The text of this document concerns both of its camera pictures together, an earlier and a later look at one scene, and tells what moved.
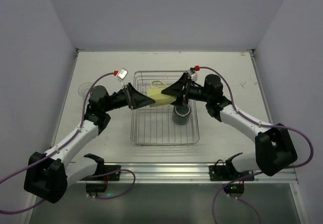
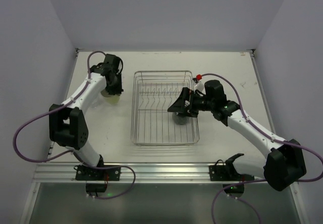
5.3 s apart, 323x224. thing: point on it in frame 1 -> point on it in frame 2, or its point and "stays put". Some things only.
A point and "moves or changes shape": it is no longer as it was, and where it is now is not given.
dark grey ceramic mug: [181, 114] stays put
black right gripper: [186, 90] -> [188, 103]
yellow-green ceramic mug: [154, 92] moves or changes shape
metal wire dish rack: [155, 125] stays put
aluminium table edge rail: [174, 173] stays put
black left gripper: [129, 96] -> [114, 90]
